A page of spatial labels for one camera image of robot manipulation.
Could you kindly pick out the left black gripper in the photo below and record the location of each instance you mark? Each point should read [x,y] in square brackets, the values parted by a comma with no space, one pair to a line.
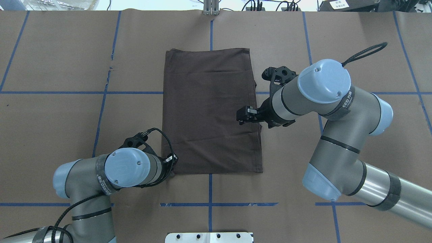
[166,168]

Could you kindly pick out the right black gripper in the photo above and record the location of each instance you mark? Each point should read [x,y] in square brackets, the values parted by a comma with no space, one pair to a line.
[267,113]

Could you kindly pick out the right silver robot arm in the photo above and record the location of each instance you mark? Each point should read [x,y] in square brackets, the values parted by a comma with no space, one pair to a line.
[352,115]

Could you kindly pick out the black box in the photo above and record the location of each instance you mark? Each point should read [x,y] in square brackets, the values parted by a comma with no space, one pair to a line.
[348,6]

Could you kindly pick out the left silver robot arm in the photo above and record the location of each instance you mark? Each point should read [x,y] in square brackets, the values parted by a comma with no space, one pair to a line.
[89,184]

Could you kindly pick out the aluminium frame post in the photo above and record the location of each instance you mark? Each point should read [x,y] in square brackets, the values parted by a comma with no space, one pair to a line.
[211,7]

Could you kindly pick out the dark brown t-shirt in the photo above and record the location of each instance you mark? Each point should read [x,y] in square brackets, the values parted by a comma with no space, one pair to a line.
[202,91]

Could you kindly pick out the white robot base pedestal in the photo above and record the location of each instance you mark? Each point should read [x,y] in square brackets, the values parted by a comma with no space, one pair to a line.
[210,237]

